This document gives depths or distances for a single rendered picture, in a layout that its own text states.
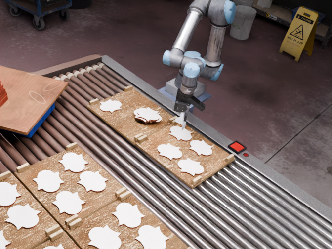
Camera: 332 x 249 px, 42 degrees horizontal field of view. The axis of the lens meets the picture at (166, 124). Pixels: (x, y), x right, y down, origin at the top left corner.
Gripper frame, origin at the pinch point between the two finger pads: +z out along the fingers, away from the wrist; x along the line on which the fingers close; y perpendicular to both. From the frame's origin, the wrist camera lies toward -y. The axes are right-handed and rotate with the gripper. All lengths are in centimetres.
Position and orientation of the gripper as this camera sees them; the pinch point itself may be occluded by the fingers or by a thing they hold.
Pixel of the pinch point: (184, 122)
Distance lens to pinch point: 236.6
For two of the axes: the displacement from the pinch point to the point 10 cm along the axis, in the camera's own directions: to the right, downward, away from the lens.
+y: -9.8, -1.9, 0.2
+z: -1.4, 7.9, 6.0
